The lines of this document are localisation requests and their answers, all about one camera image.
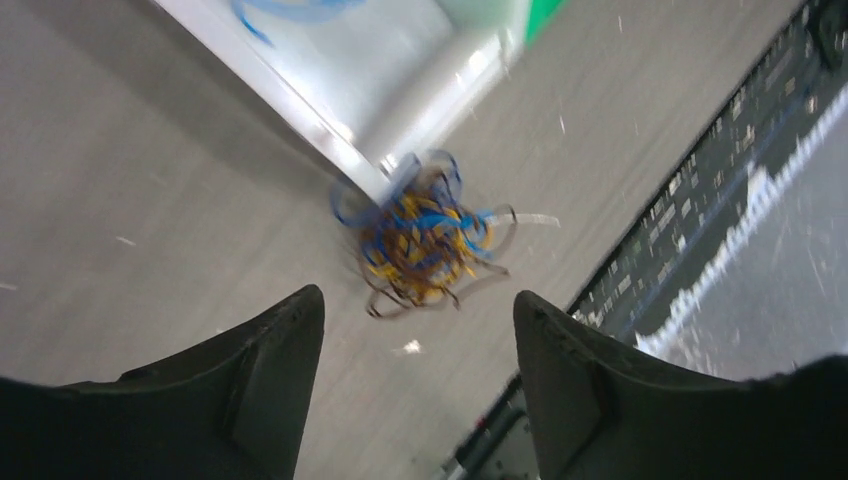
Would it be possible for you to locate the multicolour cable bundle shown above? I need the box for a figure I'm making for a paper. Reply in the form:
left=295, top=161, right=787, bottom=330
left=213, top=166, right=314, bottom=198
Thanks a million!
left=329, top=148, right=519, bottom=321

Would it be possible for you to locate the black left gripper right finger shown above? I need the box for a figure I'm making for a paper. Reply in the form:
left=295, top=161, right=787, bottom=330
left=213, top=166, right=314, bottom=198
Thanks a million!
left=513, top=290, right=847, bottom=479

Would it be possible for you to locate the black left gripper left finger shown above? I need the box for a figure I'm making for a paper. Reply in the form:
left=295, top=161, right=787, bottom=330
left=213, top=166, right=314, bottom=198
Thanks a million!
left=1, top=284, right=325, bottom=479

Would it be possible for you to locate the blue cable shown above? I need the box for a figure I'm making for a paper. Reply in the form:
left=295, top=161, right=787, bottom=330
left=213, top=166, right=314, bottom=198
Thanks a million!
left=230, top=0, right=366, bottom=48

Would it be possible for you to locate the green plastic bin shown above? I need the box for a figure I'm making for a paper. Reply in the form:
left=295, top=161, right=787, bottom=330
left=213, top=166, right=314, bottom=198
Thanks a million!
left=525, top=0, right=569, bottom=45

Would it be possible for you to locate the white plastic bin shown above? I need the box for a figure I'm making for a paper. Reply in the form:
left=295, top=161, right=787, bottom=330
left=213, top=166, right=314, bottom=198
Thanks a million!
left=162, top=0, right=528, bottom=203

